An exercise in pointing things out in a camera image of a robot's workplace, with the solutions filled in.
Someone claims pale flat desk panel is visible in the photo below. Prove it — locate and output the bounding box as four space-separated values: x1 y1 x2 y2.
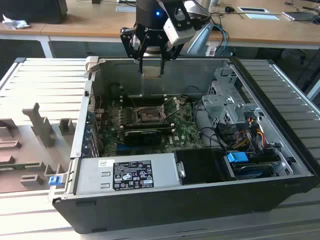
245 12 283 21

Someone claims blue case latch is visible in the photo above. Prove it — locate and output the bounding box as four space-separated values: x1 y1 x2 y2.
48 175 63 187

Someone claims black box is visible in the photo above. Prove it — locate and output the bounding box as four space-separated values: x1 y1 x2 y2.
0 0 68 25

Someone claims metal CPU socket cover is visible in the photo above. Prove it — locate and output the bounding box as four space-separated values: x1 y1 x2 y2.
159 95 187 120

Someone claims black plastic shroud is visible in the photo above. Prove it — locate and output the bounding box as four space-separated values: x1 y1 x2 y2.
173 147 237 186

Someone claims yellow and red wire bundle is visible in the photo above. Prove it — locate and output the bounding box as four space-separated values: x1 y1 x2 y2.
247 117 266 151

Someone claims silver power supply unit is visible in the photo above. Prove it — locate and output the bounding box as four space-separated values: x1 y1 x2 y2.
74 152 181 196

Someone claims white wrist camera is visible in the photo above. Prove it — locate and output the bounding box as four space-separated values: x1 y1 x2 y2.
162 17 196 46

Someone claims beige case handle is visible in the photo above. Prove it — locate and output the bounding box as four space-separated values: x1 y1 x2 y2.
84 56 106 76

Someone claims green motherboard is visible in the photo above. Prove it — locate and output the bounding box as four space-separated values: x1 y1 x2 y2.
96 96 207 157

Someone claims blue cable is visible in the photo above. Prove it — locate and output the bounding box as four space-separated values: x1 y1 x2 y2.
212 23 230 57

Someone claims grey laptop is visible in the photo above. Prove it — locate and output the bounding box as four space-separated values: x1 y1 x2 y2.
282 10 316 22

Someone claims grey parts rack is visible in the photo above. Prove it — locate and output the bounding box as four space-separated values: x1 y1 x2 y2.
0 102 78 195

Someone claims black and grey PC case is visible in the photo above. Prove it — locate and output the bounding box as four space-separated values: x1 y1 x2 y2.
47 56 320 235

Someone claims blue expansion slot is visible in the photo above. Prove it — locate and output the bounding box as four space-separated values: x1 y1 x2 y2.
117 146 141 153

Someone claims CPU socket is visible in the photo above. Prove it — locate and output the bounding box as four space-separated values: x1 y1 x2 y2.
133 104 169 125

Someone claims long wooden desk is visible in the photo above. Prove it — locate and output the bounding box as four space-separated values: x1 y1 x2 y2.
39 0 320 51

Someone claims green RAM stick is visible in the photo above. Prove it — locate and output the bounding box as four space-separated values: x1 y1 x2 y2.
122 125 176 134
0 162 42 172

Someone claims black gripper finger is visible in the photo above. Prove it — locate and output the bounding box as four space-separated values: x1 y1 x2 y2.
119 26 147 75
159 34 181 76

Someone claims white framed desk hatch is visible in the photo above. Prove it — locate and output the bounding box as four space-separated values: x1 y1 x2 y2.
237 6 270 14

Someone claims hard disk in blue carrier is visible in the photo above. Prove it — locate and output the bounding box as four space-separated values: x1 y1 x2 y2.
224 151 278 181

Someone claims black graphics card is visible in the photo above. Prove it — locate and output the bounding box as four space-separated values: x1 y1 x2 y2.
123 129 163 147

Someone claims crumpled white paper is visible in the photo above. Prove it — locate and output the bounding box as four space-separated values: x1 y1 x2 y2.
1 13 31 30

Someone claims short wooden desk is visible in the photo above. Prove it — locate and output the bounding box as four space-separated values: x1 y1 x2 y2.
0 12 61 58

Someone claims black power supply label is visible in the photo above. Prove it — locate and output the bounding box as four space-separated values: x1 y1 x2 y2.
112 160 155 192

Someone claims silver metal drive cage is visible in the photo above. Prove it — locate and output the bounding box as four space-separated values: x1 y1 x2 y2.
201 67 262 131

